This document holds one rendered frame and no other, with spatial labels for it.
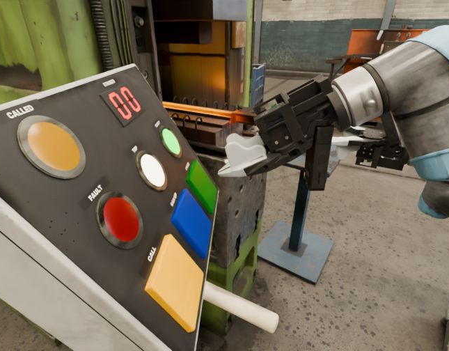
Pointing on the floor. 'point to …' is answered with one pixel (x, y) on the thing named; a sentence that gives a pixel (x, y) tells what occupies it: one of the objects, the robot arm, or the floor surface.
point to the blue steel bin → (257, 83)
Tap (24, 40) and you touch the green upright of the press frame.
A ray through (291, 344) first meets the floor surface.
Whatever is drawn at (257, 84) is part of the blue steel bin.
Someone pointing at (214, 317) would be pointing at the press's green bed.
